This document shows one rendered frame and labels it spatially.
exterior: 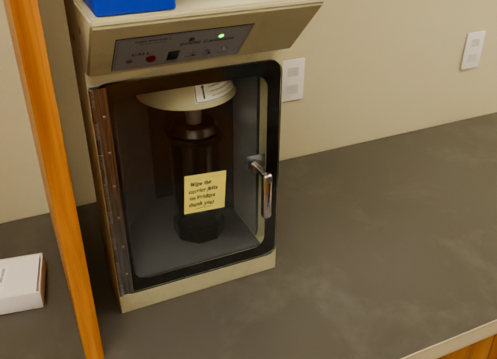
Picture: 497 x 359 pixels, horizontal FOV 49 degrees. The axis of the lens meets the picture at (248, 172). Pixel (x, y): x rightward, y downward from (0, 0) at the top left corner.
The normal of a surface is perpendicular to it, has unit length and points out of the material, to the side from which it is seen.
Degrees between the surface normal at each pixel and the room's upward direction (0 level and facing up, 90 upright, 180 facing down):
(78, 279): 90
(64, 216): 90
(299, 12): 135
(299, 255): 0
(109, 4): 90
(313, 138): 90
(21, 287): 0
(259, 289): 0
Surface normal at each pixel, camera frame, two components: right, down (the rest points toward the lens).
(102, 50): 0.29, 0.93
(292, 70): 0.41, 0.46
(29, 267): 0.00, -0.86
